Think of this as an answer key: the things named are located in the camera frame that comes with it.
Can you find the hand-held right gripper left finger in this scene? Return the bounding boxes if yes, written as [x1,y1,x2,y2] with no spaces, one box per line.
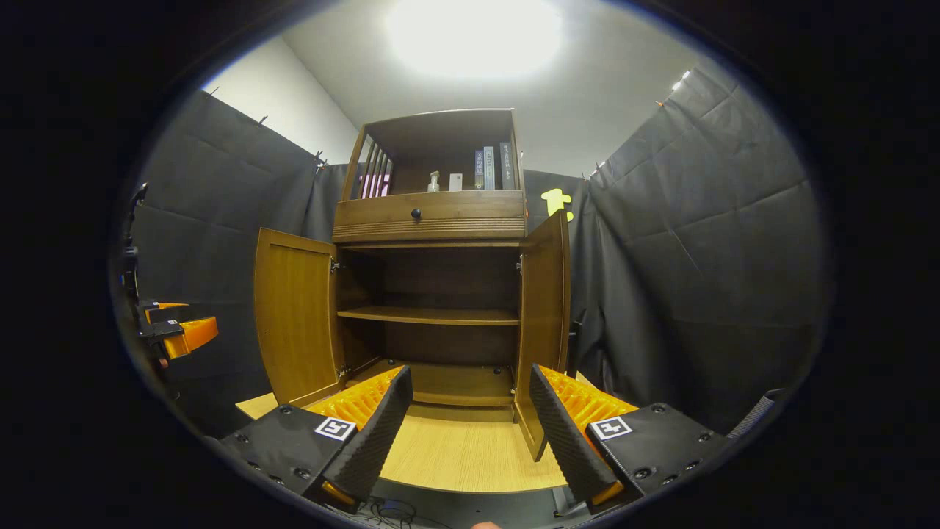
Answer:
[224,365,414,511]

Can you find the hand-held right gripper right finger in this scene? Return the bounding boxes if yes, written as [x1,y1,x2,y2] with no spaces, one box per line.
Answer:
[527,364,731,508]

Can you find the wooden cabinet door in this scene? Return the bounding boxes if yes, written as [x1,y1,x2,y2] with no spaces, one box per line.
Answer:
[513,209,582,462]
[253,228,346,407]

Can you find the wooden double-door shoe cabinet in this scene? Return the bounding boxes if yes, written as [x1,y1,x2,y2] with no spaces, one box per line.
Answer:
[253,109,582,462]

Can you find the black backdrop cloth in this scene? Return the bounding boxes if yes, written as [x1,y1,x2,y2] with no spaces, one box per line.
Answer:
[121,66,827,434]

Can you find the wooden drawer with black knob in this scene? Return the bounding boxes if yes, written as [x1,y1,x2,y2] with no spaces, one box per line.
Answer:
[333,190,527,244]

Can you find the large ceiling light panel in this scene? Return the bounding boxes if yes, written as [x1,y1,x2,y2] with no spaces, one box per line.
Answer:
[386,0,563,82]

